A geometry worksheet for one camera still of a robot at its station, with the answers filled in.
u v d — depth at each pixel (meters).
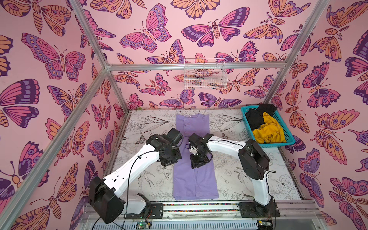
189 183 0.83
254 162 0.51
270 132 0.93
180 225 0.70
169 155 0.55
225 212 0.75
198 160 0.80
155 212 0.74
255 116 1.06
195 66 0.95
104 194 0.38
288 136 0.92
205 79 1.06
